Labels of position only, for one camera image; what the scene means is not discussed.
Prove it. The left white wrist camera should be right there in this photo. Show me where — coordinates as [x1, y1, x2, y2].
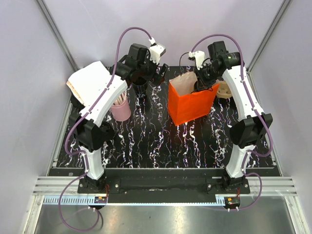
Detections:
[149, 37, 166, 65]

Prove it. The orange paper bag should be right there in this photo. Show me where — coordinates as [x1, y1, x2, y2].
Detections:
[167, 65, 219, 126]

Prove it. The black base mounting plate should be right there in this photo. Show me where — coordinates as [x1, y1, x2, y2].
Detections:
[78, 168, 250, 205]

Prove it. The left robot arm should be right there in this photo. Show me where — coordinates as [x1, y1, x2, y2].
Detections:
[66, 43, 168, 193]

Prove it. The black coffee cup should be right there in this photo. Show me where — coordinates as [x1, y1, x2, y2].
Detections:
[133, 79, 148, 98]

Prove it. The black round napkin base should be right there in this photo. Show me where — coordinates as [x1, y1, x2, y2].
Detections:
[70, 94, 85, 112]

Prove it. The pink straw holder cup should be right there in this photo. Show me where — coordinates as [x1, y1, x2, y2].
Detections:
[111, 97, 131, 121]

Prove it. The black cup lid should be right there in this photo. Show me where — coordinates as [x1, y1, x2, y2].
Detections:
[100, 121, 115, 141]

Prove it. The bottom pulp cup carrier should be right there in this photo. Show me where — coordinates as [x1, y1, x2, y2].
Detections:
[216, 81, 232, 99]

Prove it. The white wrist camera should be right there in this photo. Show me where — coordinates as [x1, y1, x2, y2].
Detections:
[149, 37, 166, 65]
[188, 51, 206, 70]

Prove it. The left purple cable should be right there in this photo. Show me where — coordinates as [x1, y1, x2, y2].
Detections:
[58, 27, 156, 232]

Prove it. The white napkin stack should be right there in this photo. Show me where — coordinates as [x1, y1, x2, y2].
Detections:
[66, 61, 111, 106]

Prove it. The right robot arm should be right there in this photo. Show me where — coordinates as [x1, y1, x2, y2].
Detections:
[189, 41, 273, 193]

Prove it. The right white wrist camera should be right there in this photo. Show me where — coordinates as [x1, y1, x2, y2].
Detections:
[188, 51, 206, 70]

